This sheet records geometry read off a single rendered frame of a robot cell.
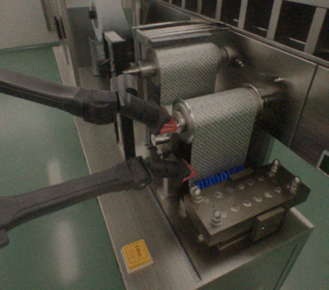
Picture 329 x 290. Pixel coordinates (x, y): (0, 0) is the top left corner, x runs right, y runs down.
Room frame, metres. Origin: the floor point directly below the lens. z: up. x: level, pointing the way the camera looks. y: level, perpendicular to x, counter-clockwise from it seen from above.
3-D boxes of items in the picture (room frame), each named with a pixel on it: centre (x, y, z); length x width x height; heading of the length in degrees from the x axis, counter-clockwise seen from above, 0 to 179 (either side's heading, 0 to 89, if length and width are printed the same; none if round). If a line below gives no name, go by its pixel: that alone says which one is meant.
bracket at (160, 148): (0.70, 0.00, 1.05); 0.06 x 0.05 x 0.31; 115
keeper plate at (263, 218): (0.51, -0.33, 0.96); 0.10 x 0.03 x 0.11; 115
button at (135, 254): (0.44, 0.09, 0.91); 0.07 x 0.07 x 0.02; 25
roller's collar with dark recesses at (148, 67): (0.90, 0.07, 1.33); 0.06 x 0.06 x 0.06; 25
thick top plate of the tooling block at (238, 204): (0.58, -0.28, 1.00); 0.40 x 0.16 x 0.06; 115
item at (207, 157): (0.68, -0.19, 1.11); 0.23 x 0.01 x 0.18; 115
